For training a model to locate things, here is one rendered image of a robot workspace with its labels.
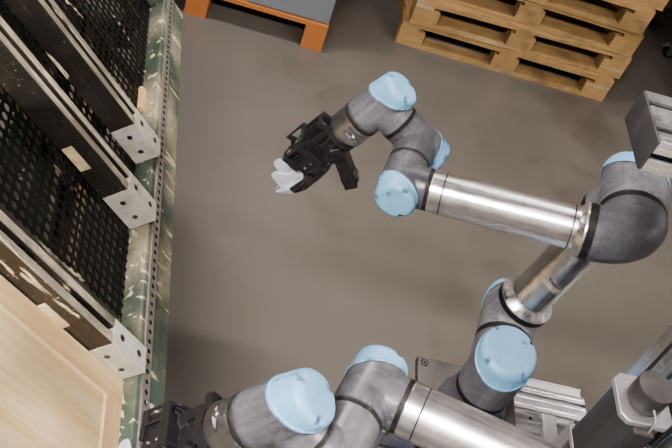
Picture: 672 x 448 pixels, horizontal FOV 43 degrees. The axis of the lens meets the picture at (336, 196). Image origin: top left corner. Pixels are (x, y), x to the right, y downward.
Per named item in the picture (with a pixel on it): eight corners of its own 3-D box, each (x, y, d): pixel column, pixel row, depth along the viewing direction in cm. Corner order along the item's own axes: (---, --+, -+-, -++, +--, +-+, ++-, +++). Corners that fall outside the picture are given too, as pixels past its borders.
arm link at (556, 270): (462, 346, 179) (622, 181, 142) (475, 296, 190) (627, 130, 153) (512, 374, 180) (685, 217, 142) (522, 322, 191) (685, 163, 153)
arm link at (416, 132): (413, 194, 157) (372, 154, 154) (427, 158, 165) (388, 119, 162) (445, 175, 152) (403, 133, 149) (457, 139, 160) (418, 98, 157)
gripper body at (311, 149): (284, 137, 168) (325, 103, 161) (316, 161, 172) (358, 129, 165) (279, 163, 163) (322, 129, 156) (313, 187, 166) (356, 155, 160)
